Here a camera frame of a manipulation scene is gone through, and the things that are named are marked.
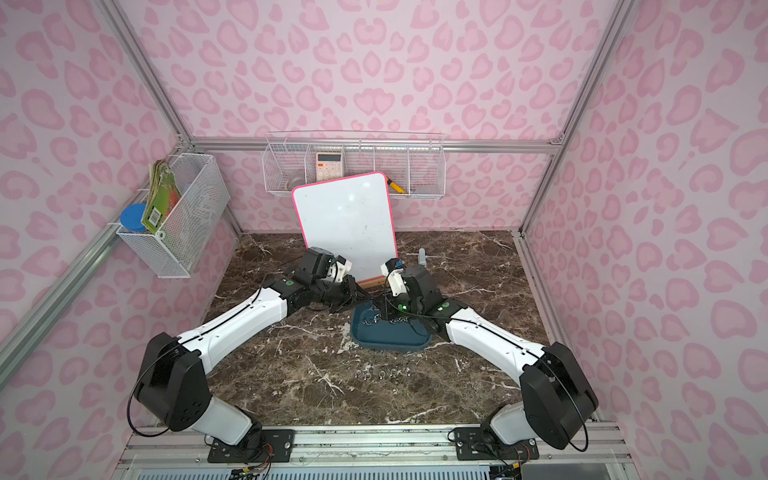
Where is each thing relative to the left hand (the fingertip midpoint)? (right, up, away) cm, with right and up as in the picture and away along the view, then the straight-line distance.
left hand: (371, 292), depth 80 cm
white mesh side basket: (-46, +11, -8) cm, 48 cm away
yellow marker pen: (+7, +32, +17) cm, 37 cm away
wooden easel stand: (-1, +1, +18) cm, 18 cm away
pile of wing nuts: (+1, -10, +15) cm, 18 cm away
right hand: (0, -3, 0) cm, 3 cm away
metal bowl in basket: (-25, +32, +13) cm, 43 cm away
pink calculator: (-14, +38, +15) cm, 43 cm away
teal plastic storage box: (-2, -14, +14) cm, 20 cm away
